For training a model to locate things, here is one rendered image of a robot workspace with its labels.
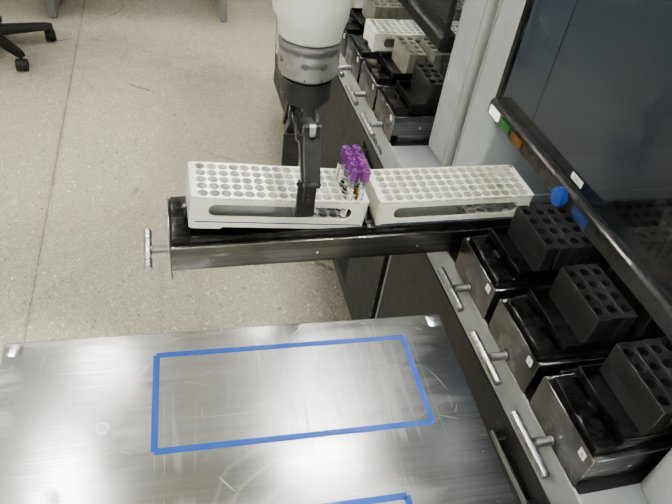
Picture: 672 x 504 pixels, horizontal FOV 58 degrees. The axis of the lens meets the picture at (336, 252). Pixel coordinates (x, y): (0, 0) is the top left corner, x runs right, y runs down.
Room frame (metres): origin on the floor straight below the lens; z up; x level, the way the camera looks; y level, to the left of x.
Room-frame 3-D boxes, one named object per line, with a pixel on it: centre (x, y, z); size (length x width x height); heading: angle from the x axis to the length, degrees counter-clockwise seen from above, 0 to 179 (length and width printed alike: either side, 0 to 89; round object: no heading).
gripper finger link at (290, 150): (0.91, 0.11, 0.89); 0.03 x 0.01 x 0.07; 109
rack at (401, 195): (0.93, -0.19, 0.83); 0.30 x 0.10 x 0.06; 109
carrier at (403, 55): (1.49, -0.09, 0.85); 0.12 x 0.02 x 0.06; 20
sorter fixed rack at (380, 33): (1.67, -0.14, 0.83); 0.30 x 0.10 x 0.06; 109
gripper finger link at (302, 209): (0.78, 0.06, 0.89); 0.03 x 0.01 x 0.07; 109
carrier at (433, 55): (1.51, -0.16, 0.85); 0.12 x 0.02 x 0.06; 19
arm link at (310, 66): (0.84, 0.08, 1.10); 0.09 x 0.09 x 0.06
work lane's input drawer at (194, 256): (0.87, -0.02, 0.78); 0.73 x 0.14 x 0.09; 109
